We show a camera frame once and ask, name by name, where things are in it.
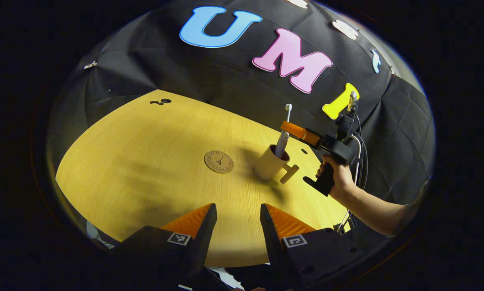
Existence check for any light blue toothbrush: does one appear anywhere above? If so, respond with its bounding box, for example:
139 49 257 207
275 104 293 159

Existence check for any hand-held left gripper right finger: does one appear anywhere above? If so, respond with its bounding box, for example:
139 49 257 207
260 203 372 289

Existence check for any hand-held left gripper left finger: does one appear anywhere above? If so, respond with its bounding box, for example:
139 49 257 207
112 203 218 289

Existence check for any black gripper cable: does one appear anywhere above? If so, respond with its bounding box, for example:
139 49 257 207
349 113 368 190

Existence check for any round cork coaster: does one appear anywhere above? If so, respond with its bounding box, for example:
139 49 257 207
204 150 235 174

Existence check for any black backdrop cloth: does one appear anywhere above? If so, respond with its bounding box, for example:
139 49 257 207
46 0 436 211

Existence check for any beige cup with handle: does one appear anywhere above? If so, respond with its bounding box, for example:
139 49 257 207
253 144 300 184

